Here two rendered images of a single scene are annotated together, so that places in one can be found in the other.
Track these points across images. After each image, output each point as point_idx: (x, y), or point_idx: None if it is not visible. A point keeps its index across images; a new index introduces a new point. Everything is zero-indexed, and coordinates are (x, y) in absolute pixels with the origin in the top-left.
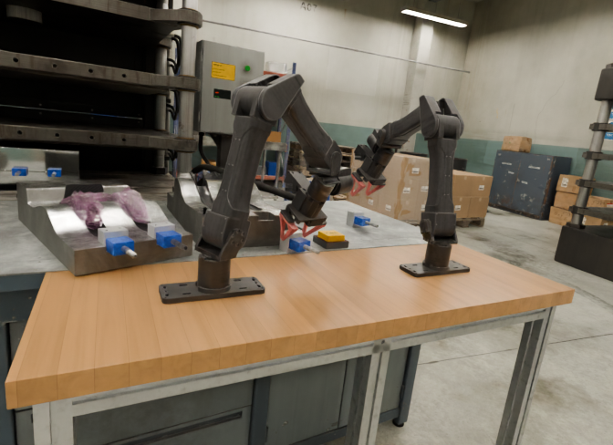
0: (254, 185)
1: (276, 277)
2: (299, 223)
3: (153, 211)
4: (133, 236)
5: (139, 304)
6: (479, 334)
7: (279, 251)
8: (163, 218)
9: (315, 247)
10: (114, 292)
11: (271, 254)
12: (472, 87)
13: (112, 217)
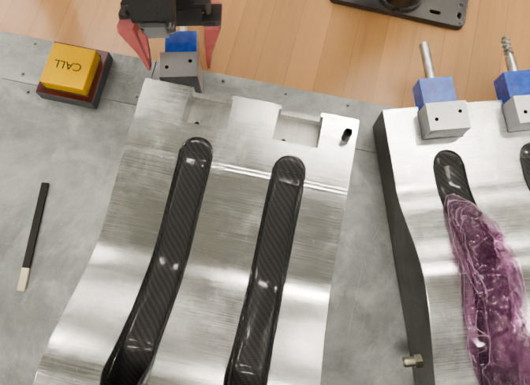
0: (63, 330)
1: None
2: (1, 244)
3: (431, 233)
4: (488, 130)
5: (491, 4)
6: None
7: (209, 85)
8: (409, 211)
9: (125, 76)
10: (513, 45)
11: (236, 76)
12: None
13: (520, 216)
